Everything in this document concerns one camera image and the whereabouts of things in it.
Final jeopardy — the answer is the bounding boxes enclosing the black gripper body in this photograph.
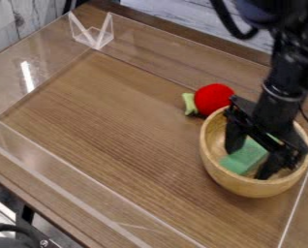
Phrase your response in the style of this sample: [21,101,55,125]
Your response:
[225,95,308,169]

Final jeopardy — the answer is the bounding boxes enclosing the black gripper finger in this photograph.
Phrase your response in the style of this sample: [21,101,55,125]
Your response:
[255,152,294,180]
[226,120,247,154]

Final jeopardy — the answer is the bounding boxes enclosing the green rectangular block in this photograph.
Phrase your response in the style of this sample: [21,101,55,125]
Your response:
[221,138,270,175]

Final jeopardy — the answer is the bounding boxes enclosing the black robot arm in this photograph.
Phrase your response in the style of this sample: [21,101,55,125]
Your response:
[221,0,308,180]

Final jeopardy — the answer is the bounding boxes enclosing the brown wooden bowl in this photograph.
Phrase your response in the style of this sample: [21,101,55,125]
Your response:
[199,108,308,199]

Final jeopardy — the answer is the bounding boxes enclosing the red plush tomato toy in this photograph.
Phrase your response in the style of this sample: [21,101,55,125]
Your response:
[182,83,235,116]

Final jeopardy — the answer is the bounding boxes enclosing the black table leg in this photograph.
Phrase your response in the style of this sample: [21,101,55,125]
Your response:
[21,204,35,225]

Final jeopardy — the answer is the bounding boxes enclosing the black device under table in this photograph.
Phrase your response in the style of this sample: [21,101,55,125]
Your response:
[0,223,63,248]

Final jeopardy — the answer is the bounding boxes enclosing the black cable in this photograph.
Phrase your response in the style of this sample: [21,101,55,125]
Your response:
[209,0,261,41]

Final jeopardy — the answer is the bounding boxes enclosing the clear acrylic corner bracket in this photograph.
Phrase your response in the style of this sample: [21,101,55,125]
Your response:
[67,12,114,50]

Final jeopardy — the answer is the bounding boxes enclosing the clear acrylic tray wall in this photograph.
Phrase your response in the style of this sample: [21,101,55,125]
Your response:
[0,119,206,248]

